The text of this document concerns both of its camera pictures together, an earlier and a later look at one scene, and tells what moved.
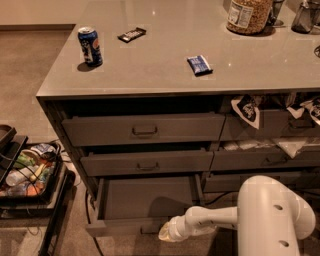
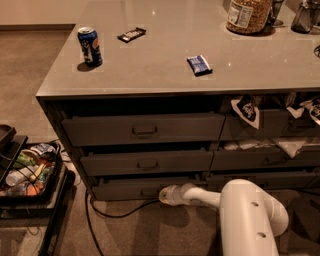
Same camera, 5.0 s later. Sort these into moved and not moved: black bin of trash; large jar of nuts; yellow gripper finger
Moved: yellow gripper finger
Not moved: black bin of trash; large jar of nuts
